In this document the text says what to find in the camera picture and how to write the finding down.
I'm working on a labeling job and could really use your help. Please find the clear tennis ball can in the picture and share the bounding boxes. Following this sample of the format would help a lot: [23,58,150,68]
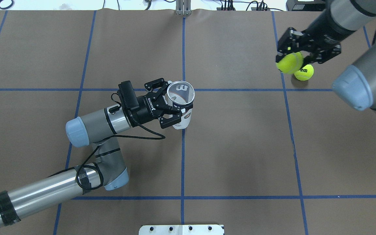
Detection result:
[165,80,195,130]

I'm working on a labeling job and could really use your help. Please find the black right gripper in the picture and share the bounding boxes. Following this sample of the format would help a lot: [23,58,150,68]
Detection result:
[275,20,343,67]

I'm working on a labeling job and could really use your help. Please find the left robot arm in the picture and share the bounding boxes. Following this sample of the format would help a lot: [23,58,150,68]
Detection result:
[0,77,186,235]

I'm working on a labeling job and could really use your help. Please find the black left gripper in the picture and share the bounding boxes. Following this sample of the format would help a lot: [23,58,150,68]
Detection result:
[133,78,182,129]

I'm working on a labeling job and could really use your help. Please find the tennis ball with Wilson print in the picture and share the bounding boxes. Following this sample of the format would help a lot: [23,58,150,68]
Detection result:
[294,64,314,81]

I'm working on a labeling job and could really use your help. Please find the black box with label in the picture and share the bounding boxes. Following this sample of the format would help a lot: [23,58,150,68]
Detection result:
[286,0,326,12]

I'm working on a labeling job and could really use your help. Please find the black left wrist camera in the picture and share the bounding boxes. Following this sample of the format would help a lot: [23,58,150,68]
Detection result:
[118,81,140,114]

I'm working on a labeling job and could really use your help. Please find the tennis ball with Roland Garros print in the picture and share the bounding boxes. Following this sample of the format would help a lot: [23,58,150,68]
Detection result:
[276,52,304,74]

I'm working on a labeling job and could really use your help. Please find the white central pedestal column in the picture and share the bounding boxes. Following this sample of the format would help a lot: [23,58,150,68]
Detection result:
[138,224,225,235]

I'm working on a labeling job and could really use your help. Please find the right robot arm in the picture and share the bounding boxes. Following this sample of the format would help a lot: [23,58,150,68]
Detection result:
[275,0,376,115]

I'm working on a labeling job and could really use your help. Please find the aluminium frame post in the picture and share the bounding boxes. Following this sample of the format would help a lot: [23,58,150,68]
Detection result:
[175,0,192,16]

